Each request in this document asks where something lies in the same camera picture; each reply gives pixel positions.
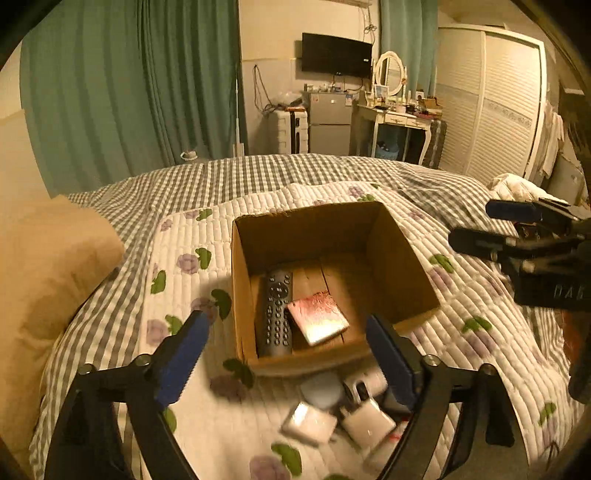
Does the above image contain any white floral quilted blanket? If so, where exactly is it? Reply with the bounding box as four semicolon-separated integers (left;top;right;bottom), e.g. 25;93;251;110
138;182;583;479

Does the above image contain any white square box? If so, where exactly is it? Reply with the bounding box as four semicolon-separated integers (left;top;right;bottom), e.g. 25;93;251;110
341;398;397;450

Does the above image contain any white louvered wardrobe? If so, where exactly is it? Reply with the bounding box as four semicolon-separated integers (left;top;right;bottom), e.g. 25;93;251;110
435;24;547;184

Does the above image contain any white cylindrical shaver device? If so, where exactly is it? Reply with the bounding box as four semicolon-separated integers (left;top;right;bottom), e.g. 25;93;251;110
342;366;388;405

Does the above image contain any white dressing table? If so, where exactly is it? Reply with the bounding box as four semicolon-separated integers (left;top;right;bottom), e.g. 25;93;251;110
352;105;433;165

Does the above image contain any light blue earbud case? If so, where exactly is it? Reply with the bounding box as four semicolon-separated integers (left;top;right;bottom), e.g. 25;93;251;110
300;372;344;410

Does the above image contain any white flat box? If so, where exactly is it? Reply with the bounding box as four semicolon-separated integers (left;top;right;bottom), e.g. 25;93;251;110
281;402;338;446

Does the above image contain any black remote control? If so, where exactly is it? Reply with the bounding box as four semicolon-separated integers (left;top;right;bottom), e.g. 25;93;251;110
256;270;293;357

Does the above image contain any yellow pillow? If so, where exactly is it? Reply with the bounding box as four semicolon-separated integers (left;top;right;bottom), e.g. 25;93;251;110
1;196;124;455

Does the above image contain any white round mirror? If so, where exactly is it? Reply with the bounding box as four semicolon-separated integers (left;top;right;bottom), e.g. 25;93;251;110
373;51;408;98

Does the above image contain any red white patterned box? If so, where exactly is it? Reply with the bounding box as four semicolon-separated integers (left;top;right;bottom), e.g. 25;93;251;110
287;291;349;347

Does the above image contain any brown cardboard box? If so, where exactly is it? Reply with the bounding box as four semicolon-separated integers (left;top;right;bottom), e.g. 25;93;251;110
231;202;441;377

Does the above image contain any grey mini fridge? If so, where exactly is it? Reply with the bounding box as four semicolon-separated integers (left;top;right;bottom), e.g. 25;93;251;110
307;92;353;156

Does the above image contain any green curtain right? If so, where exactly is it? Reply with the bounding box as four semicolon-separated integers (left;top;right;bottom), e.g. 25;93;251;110
379;0;438;94

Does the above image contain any green curtain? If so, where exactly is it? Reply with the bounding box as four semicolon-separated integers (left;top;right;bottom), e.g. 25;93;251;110
379;0;438;94
20;1;240;195

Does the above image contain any white suitcase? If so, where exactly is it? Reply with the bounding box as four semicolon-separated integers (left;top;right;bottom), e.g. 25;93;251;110
267;109;308;154

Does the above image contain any black wall television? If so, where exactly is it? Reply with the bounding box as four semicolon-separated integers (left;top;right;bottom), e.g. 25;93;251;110
301;33;373;79

